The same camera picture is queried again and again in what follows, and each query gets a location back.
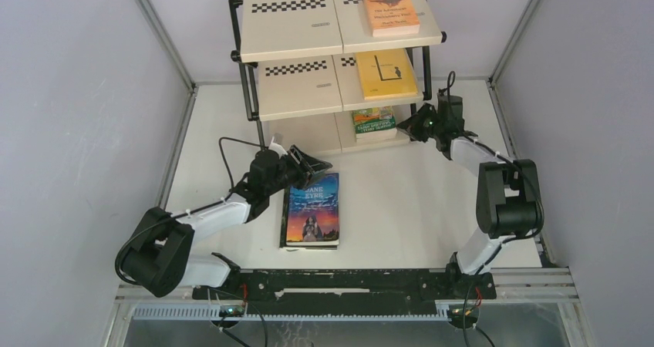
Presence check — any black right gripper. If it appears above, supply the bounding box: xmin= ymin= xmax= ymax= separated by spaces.
xmin=395 ymin=103 xmax=443 ymax=143

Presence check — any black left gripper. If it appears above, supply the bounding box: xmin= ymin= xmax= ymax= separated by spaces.
xmin=265 ymin=145 xmax=332 ymax=197

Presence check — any light green treehouse book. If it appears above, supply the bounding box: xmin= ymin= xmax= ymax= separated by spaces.
xmin=355 ymin=129 xmax=397 ymax=144

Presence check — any dark green treehouse book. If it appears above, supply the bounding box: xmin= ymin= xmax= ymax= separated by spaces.
xmin=350 ymin=106 xmax=396 ymax=134

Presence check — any Jane Eyre blue book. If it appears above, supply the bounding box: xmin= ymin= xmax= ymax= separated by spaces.
xmin=285 ymin=173 xmax=342 ymax=248

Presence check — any yellow book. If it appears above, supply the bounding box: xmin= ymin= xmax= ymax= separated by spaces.
xmin=355 ymin=49 xmax=419 ymax=100

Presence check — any dark black-green book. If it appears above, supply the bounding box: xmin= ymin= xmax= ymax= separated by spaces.
xmin=278 ymin=188 xmax=339 ymax=252

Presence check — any orange paperback book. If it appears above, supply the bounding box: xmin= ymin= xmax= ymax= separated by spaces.
xmin=362 ymin=0 xmax=420 ymax=38

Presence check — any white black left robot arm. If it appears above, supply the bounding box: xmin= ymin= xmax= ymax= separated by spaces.
xmin=114 ymin=143 xmax=332 ymax=298

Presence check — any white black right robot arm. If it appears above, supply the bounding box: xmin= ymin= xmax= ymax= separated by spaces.
xmin=396 ymin=96 xmax=544 ymax=298

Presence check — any cream three-tier shelf rack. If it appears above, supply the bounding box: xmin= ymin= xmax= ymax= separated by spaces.
xmin=228 ymin=0 xmax=447 ymax=155

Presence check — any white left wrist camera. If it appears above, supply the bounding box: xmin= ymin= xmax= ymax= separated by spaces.
xmin=268 ymin=135 xmax=287 ymax=157

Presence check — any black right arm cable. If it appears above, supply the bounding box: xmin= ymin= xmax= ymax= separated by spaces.
xmin=444 ymin=70 xmax=546 ymax=335

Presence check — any black left camera cable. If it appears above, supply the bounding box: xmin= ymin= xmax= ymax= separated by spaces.
xmin=113 ymin=136 xmax=269 ymax=286

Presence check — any black mounting base rail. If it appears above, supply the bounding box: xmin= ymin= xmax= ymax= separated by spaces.
xmin=192 ymin=264 xmax=497 ymax=317

